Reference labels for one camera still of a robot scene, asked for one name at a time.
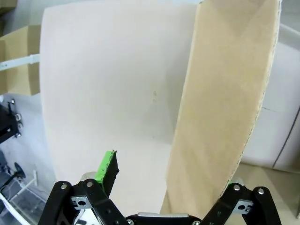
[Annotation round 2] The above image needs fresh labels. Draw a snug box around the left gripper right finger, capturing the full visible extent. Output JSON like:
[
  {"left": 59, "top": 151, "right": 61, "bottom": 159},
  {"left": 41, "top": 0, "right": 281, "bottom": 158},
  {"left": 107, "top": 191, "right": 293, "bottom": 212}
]
[{"left": 201, "top": 178, "right": 282, "bottom": 225}]

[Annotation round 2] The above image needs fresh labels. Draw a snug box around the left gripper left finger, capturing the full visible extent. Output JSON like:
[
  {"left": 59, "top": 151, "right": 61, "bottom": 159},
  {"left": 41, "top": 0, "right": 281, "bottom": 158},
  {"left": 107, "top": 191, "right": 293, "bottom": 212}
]
[{"left": 44, "top": 150, "right": 125, "bottom": 225}]

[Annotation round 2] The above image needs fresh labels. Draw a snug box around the brown cardboard shipping box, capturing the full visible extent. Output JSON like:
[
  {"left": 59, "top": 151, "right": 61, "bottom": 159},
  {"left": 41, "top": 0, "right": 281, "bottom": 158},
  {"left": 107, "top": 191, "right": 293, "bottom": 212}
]
[{"left": 160, "top": 0, "right": 282, "bottom": 215}]

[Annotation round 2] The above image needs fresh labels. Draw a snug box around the white furniture panel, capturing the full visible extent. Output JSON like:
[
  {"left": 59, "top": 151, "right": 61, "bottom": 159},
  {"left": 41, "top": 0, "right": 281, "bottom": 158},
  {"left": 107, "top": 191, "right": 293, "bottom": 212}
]
[{"left": 241, "top": 22, "right": 300, "bottom": 171}]

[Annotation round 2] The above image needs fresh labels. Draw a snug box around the black metal bracket frame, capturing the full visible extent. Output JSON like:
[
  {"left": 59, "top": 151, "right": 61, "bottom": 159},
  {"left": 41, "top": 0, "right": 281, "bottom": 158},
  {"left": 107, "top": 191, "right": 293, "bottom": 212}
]
[{"left": 0, "top": 99, "right": 24, "bottom": 143}]

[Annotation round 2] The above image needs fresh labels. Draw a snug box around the strapped brown cardboard carton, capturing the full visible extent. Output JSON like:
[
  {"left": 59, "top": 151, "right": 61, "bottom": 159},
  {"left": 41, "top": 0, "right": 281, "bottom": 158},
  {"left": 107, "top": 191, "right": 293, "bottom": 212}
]
[{"left": 0, "top": 24, "right": 42, "bottom": 96}]

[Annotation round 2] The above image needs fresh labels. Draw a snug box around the white plastic packing strap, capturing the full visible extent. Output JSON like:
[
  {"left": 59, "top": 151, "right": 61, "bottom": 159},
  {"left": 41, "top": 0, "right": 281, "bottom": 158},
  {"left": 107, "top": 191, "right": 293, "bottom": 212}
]
[{"left": 0, "top": 53, "right": 40, "bottom": 71}]

